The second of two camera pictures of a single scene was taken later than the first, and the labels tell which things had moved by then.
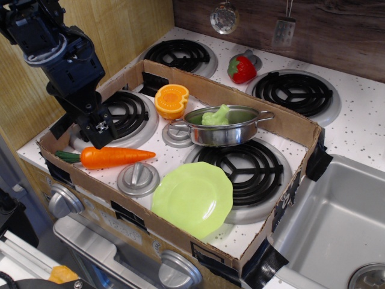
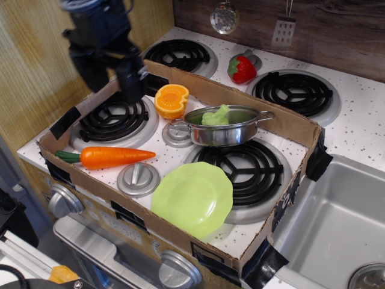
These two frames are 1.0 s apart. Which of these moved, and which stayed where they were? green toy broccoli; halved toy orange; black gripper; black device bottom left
Moved: black gripper
Stayed: green toy broccoli; black device bottom left; halved toy orange
